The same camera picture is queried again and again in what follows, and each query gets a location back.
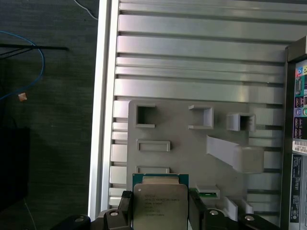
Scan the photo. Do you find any green RAM stick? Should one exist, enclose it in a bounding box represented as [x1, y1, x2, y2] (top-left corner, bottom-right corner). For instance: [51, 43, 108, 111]
[189, 188, 219, 200]

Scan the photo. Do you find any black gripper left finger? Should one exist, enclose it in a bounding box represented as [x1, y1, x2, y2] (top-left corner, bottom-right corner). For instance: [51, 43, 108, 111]
[56, 190, 134, 230]

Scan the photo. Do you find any white cable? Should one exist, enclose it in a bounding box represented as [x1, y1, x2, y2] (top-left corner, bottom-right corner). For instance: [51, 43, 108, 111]
[73, 0, 99, 20]

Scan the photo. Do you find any silver CPU chip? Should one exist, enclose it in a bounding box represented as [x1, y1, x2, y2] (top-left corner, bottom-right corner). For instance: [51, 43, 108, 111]
[132, 172, 190, 230]

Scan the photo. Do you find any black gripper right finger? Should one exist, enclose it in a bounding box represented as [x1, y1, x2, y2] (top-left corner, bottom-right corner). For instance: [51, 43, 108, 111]
[188, 193, 281, 230]

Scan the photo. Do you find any blue cable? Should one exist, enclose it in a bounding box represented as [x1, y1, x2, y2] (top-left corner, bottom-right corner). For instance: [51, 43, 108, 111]
[0, 31, 46, 101]

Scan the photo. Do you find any open black PC case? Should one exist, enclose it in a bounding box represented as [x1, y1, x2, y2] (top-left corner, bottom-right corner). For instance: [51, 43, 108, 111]
[284, 35, 307, 230]

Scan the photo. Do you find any gray parts rack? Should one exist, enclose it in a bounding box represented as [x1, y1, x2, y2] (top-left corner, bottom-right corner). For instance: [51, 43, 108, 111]
[128, 99, 265, 223]

